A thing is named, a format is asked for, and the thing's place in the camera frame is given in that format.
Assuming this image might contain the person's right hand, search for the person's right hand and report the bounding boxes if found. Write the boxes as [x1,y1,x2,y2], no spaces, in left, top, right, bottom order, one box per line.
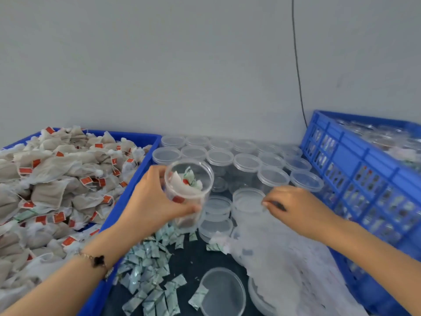
[262,186,346,244]

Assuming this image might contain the person's left hand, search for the person's left hand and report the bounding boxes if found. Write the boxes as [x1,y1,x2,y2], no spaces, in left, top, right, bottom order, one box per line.
[115,164,203,251]

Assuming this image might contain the white mesh tea bag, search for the white mesh tea bag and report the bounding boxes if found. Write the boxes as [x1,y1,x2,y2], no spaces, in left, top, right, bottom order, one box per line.
[168,169,208,205]

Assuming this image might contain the clear jar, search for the clear jar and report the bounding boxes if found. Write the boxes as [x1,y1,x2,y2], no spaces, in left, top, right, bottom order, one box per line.
[163,158,215,231]

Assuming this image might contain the blue slatted crate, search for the blue slatted crate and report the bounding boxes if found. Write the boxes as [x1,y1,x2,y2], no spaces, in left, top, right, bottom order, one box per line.
[301,110,421,316]

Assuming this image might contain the pile of green desiccant packets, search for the pile of green desiccant packets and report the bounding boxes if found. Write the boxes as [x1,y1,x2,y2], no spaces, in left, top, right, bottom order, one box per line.
[113,220,211,316]

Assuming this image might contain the pile of white label papers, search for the pile of white label papers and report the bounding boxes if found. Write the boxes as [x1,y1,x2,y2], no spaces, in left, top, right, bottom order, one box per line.
[210,220,369,316]

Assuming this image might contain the group of lidded jars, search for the group of lidded jars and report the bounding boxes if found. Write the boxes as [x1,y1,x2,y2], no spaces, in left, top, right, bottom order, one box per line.
[151,135,325,215]

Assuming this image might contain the pile of tea bags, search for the pile of tea bags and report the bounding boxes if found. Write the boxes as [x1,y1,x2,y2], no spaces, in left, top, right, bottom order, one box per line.
[0,125,151,310]

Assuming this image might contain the person's left forearm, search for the person's left forearm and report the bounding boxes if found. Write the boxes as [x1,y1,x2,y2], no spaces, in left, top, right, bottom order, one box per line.
[0,230,132,316]

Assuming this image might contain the person's right forearm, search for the person's right forearm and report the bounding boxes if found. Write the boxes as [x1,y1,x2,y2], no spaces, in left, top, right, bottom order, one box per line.
[332,217,421,316]

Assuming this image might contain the blue plastic tray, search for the blue plastic tray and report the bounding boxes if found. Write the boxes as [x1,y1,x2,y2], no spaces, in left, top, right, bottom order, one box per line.
[3,130,162,316]

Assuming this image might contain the thin beaded bracelet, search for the thin beaded bracelet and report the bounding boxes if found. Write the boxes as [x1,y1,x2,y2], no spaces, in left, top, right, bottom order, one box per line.
[79,250,113,280]

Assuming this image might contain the black cable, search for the black cable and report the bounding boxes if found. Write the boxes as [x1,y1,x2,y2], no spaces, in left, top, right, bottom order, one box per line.
[291,0,309,128]

